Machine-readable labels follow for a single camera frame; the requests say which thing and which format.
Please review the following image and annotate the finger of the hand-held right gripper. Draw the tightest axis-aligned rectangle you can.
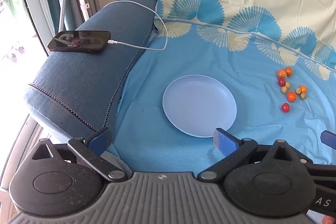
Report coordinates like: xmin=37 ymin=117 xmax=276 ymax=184
xmin=320 ymin=130 xmax=336 ymax=147

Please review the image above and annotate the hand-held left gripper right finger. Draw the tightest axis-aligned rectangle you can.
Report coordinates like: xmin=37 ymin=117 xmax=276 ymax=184
xmin=198 ymin=128 xmax=314 ymax=182

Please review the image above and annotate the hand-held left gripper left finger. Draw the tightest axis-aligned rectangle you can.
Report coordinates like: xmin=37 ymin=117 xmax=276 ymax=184
xmin=31 ymin=127 xmax=128 ymax=182

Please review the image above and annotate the pale blue plate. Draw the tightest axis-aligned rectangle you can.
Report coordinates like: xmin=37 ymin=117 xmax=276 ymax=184
xmin=162 ymin=75 xmax=237 ymax=138

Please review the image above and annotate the blue denim sofa armrest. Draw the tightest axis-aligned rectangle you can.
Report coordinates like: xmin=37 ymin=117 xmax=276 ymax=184
xmin=24 ymin=0 xmax=168 ymax=144

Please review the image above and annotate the blue fan-print cloth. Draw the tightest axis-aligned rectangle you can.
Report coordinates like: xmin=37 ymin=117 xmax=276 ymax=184
xmin=109 ymin=0 xmax=336 ymax=177

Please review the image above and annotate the black smartphone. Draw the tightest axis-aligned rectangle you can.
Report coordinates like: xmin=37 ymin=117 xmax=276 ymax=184
xmin=47 ymin=30 xmax=112 ymax=55

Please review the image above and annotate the white charging cable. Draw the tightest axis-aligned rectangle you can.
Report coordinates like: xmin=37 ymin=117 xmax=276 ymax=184
xmin=102 ymin=0 xmax=168 ymax=51

